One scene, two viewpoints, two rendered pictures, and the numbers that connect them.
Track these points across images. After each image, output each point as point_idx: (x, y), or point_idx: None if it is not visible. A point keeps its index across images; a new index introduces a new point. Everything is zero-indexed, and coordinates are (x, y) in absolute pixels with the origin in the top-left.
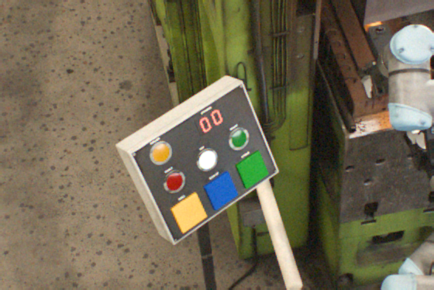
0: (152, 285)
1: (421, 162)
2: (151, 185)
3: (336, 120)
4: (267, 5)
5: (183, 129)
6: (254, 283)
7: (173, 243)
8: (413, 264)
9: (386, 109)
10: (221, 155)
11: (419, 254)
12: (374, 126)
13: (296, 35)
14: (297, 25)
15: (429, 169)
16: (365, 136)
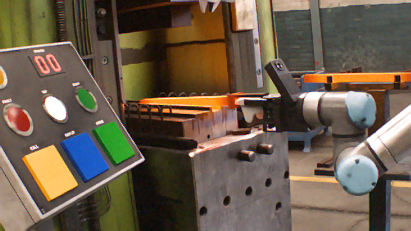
0: None
1: (280, 117)
2: None
3: (169, 159)
4: (70, 15)
5: (16, 59)
6: None
7: (40, 217)
8: (350, 156)
9: (210, 137)
10: (70, 111)
11: (346, 154)
12: (210, 145)
13: (101, 67)
14: (100, 53)
15: (291, 120)
16: (207, 152)
